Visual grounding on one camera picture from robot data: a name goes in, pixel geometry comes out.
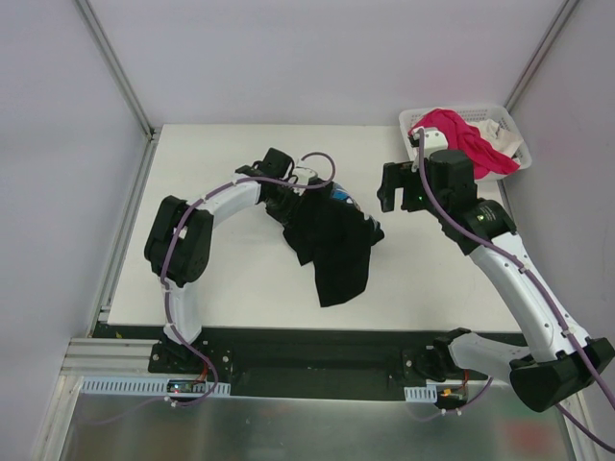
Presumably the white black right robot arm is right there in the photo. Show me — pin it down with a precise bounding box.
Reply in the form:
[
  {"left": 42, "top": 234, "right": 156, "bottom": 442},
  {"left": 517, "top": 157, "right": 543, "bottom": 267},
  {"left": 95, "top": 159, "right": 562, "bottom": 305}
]
[{"left": 377, "top": 150, "right": 614, "bottom": 412}]

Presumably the white cable duct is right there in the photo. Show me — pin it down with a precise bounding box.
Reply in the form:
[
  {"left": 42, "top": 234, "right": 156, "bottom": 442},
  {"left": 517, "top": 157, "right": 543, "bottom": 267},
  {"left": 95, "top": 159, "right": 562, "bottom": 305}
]
[
  {"left": 81, "top": 376, "right": 231, "bottom": 399},
  {"left": 404, "top": 384, "right": 438, "bottom": 403}
]

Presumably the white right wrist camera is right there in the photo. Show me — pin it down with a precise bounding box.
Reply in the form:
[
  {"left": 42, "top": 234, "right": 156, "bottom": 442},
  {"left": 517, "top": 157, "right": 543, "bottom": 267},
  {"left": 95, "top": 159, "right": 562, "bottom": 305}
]
[{"left": 407, "top": 127, "right": 449, "bottom": 161}]

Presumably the white plastic basket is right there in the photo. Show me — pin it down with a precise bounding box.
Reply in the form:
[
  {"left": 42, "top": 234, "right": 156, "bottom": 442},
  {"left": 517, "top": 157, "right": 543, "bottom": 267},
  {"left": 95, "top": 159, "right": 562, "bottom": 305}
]
[{"left": 399, "top": 105, "right": 532, "bottom": 170}]

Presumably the white left cable duct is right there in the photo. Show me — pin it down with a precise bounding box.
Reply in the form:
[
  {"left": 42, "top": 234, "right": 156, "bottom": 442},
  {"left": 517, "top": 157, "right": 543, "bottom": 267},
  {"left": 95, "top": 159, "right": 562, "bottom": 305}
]
[{"left": 81, "top": 376, "right": 231, "bottom": 399}]

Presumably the front aluminium rail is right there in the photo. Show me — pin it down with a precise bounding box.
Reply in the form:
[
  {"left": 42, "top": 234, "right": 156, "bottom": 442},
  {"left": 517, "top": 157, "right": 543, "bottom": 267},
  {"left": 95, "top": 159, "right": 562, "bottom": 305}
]
[{"left": 61, "top": 335, "right": 164, "bottom": 378}]

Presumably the white right cable duct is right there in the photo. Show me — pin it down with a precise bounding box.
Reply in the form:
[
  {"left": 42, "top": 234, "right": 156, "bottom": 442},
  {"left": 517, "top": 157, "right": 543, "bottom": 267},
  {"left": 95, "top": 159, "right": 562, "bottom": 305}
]
[{"left": 404, "top": 384, "right": 438, "bottom": 403}]

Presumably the pink t-shirt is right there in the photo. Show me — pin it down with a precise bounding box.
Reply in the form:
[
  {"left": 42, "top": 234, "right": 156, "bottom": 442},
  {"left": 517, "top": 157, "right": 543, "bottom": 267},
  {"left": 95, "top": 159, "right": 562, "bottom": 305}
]
[{"left": 412, "top": 109, "right": 519, "bottom": 182}]

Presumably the black daisy print t-shirt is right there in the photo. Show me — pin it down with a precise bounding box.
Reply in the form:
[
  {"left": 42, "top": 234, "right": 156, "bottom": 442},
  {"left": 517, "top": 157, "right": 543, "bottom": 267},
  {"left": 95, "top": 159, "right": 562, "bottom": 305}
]
[{"left": 281, "top": 182, "right": 384, "bottom": 307}]

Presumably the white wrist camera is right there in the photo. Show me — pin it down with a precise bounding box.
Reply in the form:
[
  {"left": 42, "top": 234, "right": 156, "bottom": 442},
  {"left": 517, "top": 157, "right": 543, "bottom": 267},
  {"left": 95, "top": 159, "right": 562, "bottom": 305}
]
[
  {"left": 286, "top": 166, "right": 319, "bottom": 196},
  {"left": 407, "top": 127, "right": 449, "bottom": 161}
]

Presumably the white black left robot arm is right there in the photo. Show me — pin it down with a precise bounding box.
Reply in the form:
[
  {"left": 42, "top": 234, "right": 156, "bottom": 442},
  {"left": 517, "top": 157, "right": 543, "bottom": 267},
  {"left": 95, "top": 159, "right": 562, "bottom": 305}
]
[{"left": 144, "top": 148, "right": 336, "bottom": 374}]

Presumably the white cream t-shirt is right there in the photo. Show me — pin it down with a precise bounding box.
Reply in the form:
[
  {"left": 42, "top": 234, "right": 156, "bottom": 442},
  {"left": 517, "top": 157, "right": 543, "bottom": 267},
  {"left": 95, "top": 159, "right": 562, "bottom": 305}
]
[{"left": 470, "top": 119, "right": 524, "bottom": 158}]

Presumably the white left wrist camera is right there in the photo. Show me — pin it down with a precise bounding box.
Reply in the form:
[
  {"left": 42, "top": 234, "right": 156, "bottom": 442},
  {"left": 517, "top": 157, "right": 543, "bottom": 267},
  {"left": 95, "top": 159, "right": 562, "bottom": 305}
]
[{"left": 286, "top": 166, "right": 319, "bottom": 196}]

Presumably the left aluminium frame post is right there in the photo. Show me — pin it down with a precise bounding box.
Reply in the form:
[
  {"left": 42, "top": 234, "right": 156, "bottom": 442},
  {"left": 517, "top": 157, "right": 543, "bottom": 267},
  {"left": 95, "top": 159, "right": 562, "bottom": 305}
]
[{"left": 71, "top": 0, "right": 156, "bottom": 140}]

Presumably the aluminium frame post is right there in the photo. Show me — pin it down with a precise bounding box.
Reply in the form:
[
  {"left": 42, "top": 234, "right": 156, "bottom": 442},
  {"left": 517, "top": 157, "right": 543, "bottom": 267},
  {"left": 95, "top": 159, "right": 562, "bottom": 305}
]
[
  {"left": 71, "top": 0, "right": 156, "bottom": 140},
  {"left": 504, "top": 0, "right": 583, "bottom": 112}
]

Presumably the left table edge rail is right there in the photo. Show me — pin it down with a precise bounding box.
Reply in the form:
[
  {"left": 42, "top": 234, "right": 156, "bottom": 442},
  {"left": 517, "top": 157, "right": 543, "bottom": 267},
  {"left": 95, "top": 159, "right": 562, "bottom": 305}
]
[{"left": 85, "top": 127, "right": 162, "bottom": 337}]

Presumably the right aluminium frame post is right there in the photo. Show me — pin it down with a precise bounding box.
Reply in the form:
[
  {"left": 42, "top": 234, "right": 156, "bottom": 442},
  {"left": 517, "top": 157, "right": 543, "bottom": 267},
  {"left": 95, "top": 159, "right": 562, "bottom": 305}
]
[{"left": 504, "top": 0, "right": 583, "bottom": 112}]

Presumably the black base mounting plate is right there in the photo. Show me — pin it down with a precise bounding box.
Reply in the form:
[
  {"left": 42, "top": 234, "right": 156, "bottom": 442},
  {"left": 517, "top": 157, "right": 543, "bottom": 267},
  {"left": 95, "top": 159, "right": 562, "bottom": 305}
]
[{"left": 148, "top": 328, "right": 441, "bottom": 401}]

